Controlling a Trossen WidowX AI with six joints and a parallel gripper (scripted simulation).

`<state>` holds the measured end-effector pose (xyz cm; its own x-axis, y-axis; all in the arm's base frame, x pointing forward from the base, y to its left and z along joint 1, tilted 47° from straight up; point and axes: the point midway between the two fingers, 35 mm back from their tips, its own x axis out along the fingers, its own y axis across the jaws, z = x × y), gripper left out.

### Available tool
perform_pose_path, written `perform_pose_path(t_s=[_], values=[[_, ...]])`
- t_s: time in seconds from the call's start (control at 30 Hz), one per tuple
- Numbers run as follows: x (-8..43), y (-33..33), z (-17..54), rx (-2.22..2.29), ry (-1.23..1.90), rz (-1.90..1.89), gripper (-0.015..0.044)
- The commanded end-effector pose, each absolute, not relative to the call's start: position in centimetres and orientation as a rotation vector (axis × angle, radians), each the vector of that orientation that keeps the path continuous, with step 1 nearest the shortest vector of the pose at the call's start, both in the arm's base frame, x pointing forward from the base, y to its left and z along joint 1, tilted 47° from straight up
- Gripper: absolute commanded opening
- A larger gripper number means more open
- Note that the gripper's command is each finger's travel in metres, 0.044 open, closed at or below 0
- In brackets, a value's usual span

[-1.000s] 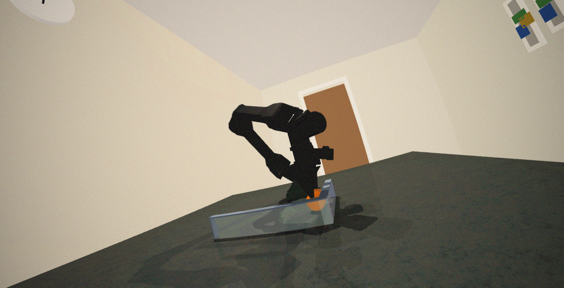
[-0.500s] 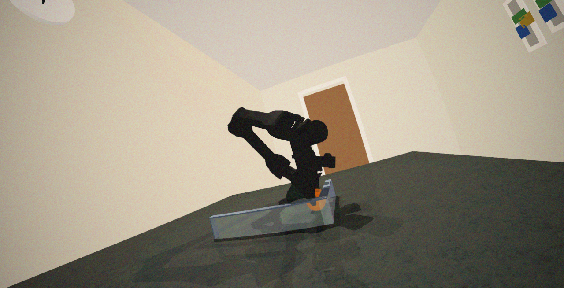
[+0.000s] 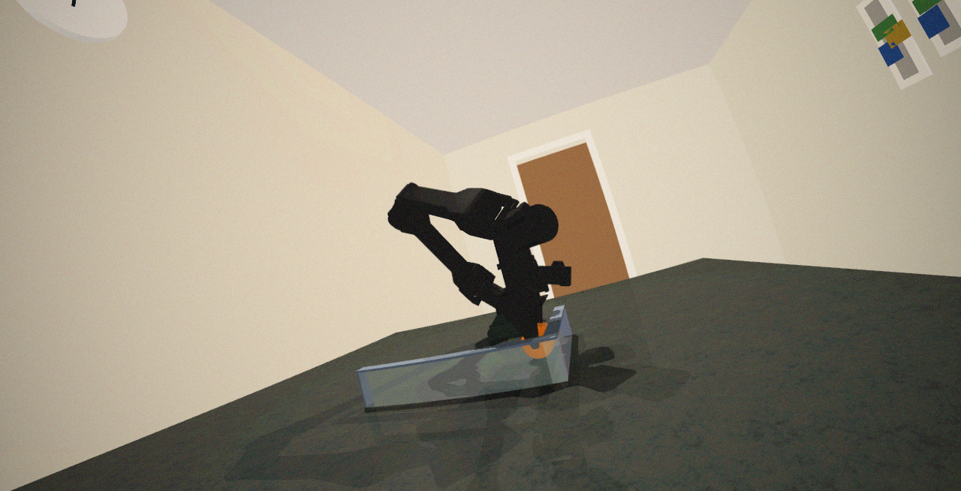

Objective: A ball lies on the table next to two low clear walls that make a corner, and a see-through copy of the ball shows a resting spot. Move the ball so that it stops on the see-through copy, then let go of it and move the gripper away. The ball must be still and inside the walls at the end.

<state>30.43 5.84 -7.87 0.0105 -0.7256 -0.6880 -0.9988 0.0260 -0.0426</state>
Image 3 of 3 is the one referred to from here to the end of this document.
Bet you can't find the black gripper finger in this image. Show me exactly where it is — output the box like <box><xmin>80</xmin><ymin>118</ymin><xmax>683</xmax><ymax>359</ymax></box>
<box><xmin>536</xmin><ymin>294</ymin><xmax>548</xmax><ymax>324</ymax></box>
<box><xmin>503</xmin><ymin>303</ymin><xmax>542</xmax><ymax>339</ymax></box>

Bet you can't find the clear low corner wall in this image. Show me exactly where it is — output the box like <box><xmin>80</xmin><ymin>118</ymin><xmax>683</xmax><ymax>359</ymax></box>
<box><xmin>358</xmin><ymin>310</ymin><xmax>572</xmax><ymax>408</ymax></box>

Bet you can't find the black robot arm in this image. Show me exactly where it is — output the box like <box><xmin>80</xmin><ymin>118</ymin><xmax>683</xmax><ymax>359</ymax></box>
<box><xmin>387</xmin><ymin>182</ymin><xmax>571</xmax><ymax>308</ymax></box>

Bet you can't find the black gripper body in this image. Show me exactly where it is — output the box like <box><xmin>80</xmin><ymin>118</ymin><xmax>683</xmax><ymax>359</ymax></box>
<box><xmin>494</xmin><ymin>249</ymin><xmax>549</xmax><ymax>315</ymax></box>

